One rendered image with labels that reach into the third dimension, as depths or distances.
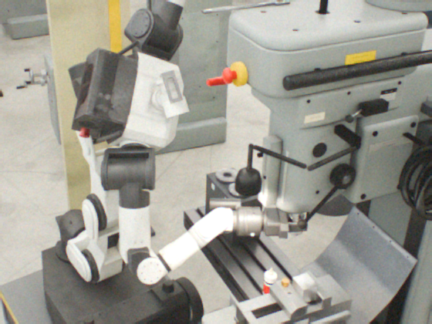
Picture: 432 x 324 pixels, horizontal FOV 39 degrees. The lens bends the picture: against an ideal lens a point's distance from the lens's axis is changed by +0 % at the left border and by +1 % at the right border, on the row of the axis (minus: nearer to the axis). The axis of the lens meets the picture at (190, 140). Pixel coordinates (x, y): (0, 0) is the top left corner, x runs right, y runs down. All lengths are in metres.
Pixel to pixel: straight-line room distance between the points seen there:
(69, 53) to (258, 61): 1.90
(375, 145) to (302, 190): 0.23
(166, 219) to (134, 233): 2.17
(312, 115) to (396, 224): 0.70
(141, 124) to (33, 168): 2.84
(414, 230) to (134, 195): 0.90
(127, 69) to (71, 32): 1.47
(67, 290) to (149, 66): 1.19
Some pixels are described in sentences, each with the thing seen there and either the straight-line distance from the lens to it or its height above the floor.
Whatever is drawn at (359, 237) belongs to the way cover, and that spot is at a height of 1.02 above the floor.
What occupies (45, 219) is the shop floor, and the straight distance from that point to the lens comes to 4.00.
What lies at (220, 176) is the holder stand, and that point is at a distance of 2.28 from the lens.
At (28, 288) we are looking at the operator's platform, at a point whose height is 0.40.
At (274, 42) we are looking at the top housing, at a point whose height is 1.87.
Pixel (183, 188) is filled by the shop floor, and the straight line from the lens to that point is 4.20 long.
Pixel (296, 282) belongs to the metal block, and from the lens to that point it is 1.95.
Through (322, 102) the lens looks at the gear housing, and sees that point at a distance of 1.55.
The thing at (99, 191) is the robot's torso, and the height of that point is 1.11.
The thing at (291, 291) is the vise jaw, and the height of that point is 1.03.
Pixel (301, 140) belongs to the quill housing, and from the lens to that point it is 1.62.
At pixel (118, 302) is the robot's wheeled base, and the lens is 2.57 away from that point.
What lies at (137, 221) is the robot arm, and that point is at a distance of 1.75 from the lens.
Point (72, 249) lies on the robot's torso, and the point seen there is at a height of 0.72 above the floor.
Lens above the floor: 2.36
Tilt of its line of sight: 30 degrees down
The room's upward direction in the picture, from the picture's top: 1 degrees clockwise
